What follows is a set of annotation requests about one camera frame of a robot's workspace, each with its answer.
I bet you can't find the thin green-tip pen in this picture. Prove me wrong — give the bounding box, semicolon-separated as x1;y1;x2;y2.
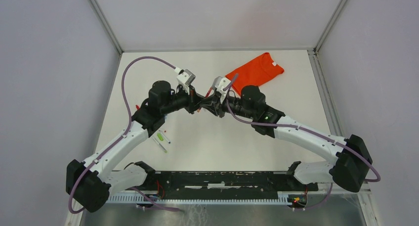
152;137;168;153

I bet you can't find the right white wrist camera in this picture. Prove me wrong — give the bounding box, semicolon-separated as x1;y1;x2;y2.
211;76;231;103

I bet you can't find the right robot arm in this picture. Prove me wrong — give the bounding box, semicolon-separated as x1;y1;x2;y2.
200;86;373;193

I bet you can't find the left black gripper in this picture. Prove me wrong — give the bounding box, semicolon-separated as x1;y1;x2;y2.
162;84;205;115

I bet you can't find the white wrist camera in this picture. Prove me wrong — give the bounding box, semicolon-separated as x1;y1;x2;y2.
174;67;196;94
211;76;231;103

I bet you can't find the thin blue-tip pen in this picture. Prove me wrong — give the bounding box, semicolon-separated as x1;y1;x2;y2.
160;131;171;144

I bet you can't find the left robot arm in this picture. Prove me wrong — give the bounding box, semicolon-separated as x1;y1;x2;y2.
66;81;204;214

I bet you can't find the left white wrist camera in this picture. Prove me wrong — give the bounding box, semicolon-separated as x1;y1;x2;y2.
174;67;196;94

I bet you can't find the folded orange cloth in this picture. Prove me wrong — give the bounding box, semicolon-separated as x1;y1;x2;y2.
225;52;285;95

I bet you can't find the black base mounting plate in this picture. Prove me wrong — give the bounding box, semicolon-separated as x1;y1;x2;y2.
137;171;319;200

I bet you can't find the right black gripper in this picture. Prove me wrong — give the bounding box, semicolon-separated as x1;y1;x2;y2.
200;92;255;120

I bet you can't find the green pen cap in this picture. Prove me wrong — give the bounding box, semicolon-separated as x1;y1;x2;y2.
157;133;164;141

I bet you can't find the red orange pen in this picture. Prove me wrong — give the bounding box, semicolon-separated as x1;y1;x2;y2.
197;86;213;112

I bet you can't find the white slotted cable duct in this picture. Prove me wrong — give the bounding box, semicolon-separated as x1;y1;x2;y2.
106;191;296;206

